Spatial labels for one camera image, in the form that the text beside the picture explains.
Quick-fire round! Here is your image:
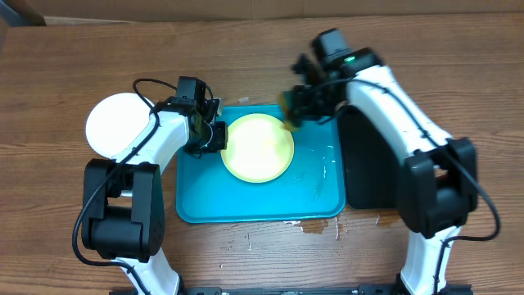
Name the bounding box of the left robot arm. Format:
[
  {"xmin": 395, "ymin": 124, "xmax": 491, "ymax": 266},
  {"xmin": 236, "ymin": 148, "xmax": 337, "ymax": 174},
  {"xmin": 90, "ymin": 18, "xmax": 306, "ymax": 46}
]
[{"xmin": 72, "ymin": 76, "xmax": 228, "ymax": 294}]

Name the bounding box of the green and yellow sponge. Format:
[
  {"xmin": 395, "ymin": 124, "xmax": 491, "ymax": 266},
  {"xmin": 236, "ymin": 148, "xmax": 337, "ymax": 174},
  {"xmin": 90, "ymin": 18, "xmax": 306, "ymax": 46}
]
[{"xmin": 278, "ymin": 91, "xmax": 302, "ymax": 132}]

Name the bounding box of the black rectangular water tray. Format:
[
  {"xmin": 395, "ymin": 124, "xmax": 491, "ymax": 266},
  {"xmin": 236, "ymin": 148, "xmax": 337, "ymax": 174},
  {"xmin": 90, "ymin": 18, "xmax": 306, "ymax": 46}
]
[{"xmin": 337, "ymin": 107, "xmax": 400, "ymax": 210}]

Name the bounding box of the light green plate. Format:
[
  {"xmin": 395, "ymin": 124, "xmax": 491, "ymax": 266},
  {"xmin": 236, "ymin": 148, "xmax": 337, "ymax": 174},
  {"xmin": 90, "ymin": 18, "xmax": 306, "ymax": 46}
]
[{"xmin": 220, "ymin": 113, "xmax": 295, "ymax": 184}]

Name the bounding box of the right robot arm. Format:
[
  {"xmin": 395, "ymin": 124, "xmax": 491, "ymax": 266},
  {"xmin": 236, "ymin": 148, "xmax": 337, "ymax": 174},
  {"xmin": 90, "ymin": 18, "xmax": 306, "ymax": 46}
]
[{"xmin": 280, "ymin": 29, "xmax": 480, "ymax": 294}]

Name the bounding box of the white plate front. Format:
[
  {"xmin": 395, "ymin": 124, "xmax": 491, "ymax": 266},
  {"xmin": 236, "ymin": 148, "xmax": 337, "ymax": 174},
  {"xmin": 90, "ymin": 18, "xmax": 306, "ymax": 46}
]
[{"xmin": 85, "ymin": 93, "xmax": 152, "ymax": 158}]

